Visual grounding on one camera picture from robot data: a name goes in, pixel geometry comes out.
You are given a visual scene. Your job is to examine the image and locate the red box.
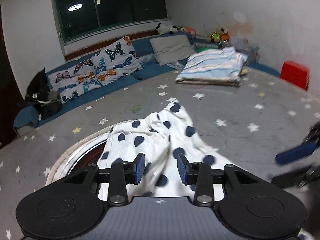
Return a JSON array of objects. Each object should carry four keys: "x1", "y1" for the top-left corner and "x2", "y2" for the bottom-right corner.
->
[{"x1": 280, "y1": 61, "x2": 310, "y2": 90}]

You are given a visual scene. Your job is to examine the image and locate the white navy polka dot garment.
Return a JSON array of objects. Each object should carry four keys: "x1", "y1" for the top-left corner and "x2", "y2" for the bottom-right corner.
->
[{"x1": 98, "y1": 100, "x2": 231, "y2": 198}]

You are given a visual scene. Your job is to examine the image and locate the butterfly pillow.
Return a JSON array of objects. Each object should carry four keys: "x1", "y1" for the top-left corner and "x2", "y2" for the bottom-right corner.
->
[
  {"x1": 90, "y1": 36, "x2": 144, "y2": 86},
  {"x1": 47, "y1": 59, "x2": 101, "y2": 103}
]

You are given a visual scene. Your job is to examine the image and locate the grey star pattern mat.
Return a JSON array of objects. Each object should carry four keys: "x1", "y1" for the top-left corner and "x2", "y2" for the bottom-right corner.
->
[{"x1": 1, "y1": 70, "x2": 319, "y2": 239}]

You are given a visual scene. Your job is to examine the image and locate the folded blue striped blanket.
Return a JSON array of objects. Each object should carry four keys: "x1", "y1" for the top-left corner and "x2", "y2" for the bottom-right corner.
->
[{"x1": 175, "y1": 47, "x2": 248, "y2": 87}]

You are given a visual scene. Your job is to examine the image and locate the left butterfly pillow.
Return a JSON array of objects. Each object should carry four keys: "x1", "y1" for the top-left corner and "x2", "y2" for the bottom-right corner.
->
[{"x1": 47, "y1": 59, "x2": 101, "y2": 103}]

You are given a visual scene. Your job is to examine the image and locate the black white plush toy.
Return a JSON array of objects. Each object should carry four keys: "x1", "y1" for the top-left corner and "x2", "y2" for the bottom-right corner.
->
[{"x1": 156, "y1": 23, "x2": 178, "y2": 35}]

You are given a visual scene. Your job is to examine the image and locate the black bag on sofa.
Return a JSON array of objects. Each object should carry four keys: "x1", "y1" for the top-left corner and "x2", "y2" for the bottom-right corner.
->
[{"x1": 25, "y1": 68, "x2": 62, "y2": 121}]

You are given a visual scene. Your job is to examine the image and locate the dark window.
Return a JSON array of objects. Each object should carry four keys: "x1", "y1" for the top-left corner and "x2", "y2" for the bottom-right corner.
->
[{"x1": 56, "y1": 0, "x2": 167, "y2": 42}]

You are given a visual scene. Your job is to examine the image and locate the colourful toy pile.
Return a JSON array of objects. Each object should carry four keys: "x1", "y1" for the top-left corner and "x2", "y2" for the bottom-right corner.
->
[{"x1": 177, "y1": 26, "x2": 230, "y2": 43}]

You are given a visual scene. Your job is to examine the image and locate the grey cushion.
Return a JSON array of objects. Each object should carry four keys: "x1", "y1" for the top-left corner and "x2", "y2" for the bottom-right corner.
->
[{"x1": 150, "y1": 35, "x2": 195, "y2": 66}]

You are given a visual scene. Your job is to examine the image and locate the right butterfly pillow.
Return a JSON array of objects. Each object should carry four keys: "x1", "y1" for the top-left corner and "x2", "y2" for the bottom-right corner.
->
[{"x1": 90, "y1": 36, "x2": 144, "y2": 86}]

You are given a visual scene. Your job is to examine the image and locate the blue sofa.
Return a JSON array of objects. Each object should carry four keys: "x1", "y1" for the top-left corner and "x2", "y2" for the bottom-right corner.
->
[{"x1": 13, "y1": 31, "x2": 281, "y2": 131}]

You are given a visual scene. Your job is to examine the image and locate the clear plastic bin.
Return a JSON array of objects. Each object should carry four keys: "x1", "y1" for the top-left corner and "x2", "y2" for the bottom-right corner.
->
[{"x1": 230, "y1": 37, "x2": 259, "y2": 63}]

